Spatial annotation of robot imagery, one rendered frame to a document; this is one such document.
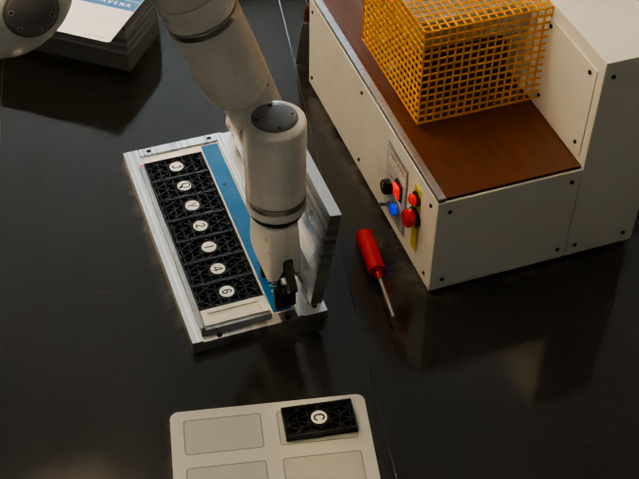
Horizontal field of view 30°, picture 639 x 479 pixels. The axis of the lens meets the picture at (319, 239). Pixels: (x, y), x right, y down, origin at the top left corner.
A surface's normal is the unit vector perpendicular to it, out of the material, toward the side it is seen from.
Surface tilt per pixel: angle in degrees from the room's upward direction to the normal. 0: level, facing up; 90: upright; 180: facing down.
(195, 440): 0
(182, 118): 0
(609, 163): 90
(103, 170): 0
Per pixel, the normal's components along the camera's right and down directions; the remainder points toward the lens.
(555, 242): 0.33, 0.67
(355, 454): 0.01, -0.71
